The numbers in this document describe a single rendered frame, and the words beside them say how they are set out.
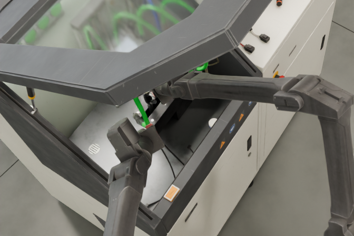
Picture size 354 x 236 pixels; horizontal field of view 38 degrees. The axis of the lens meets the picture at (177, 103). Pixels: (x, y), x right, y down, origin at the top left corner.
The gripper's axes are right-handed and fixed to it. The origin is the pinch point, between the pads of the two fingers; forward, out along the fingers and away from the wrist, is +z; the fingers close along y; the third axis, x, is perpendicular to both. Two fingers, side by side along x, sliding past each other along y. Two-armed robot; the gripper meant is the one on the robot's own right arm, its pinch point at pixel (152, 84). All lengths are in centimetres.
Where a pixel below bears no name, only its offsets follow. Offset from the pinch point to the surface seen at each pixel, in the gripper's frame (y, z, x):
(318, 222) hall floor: -119, 45, -44
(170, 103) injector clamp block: -13.3, 14.2, -5.7
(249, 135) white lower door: -50, 28, -31
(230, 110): -26.3, 4.5, -20.0
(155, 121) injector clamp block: -14.8, 12.8, 3.2
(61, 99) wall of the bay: 8.4, 29.8, 23.4
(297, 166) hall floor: -100, 64, -59
